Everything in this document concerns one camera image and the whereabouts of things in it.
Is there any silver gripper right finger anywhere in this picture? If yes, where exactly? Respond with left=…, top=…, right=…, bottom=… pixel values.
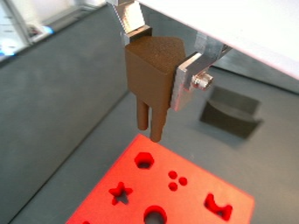
left=171, top=32, right=231, bottom=111

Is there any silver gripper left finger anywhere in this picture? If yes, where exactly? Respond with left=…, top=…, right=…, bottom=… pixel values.
left=107, top=0, right=152, bottom=46

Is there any brown three prong object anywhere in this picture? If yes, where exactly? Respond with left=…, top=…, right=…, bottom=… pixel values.
left=125, top=36, right=185, bottom=142

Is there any black curved fixture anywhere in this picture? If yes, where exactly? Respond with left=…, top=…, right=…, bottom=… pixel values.
left=200, top=87, right=263, bottom=139

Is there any red shape-hole block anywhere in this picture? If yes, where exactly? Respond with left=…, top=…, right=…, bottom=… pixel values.
left=65, top=135, right=255, bottom=224

